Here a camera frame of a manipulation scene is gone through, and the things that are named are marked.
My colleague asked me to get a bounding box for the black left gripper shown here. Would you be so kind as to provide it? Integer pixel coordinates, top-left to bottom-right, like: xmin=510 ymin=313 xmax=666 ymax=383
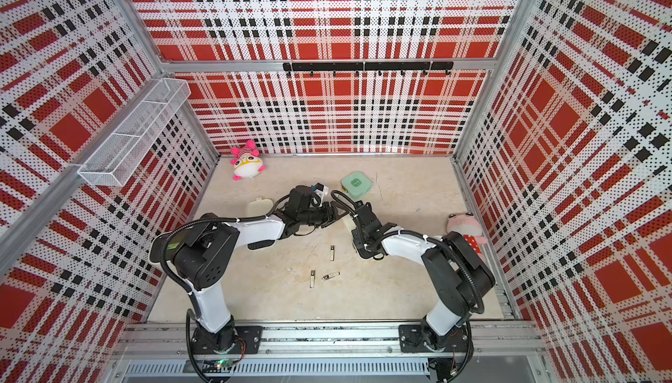
xmin=299 ymin=200 xmax=351 ymax=227

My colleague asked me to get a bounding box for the cream manicure case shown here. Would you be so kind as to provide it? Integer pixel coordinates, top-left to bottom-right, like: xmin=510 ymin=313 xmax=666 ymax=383
xmin=246 ymin=197 xmax=277 ymax=251
xmin=341 ymin=216 xmax=356 ymax=232

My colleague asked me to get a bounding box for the mint green manicure case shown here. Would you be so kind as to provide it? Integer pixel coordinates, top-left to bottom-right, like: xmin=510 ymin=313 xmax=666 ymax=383
xmin=341 ymin=171 xmax=372 ymax=200

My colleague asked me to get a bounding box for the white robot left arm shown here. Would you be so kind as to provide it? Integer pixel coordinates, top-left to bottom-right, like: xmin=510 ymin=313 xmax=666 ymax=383
xmin=149 ymin=183 xmax=343 ymax=355

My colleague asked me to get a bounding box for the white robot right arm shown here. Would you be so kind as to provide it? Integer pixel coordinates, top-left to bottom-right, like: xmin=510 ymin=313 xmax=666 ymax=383
xmin=331 ymin=190 xmax=495 ymax=353

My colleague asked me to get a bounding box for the silver clipper bottom right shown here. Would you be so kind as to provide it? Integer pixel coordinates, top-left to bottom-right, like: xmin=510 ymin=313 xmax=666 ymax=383
xmin=322 ymin=272 xmax=341 ymax=281

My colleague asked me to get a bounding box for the pink white owl plush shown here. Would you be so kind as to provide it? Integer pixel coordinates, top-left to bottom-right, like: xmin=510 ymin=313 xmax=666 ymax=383
xmin=230 ymin=140 xmax=266 ymax=182

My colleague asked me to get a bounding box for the pink frog plush red dress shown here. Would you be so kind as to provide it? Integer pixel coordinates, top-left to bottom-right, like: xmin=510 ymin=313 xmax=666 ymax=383
xmin=446 ymin=213 xmax=488 ymax=253

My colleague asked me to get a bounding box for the black wall hook rail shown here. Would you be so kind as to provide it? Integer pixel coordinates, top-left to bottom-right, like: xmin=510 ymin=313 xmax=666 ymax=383
xmin=283 ymin=61 xmax=454 ymax=75

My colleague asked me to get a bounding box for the white wire mesh shelf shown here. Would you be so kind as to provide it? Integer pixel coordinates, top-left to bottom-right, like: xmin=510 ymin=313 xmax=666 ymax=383
xmin=78 ymin=78 xmax=191 ymax=187

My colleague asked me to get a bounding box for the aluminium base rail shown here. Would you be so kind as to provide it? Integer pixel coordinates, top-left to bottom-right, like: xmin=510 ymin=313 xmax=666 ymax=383
xmin=104 ymin=320 xmax=553 ymax=382

